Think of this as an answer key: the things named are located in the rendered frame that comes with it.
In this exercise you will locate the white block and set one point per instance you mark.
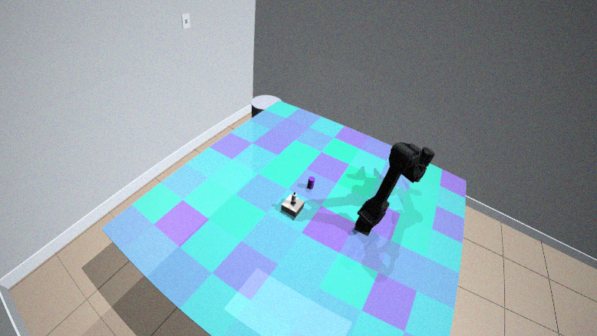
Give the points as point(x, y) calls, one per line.
point(293, 210)

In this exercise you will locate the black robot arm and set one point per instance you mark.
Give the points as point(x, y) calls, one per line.
point(406, 159)

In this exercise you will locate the purple cylinder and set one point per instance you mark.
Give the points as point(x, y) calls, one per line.
point(311, 181)

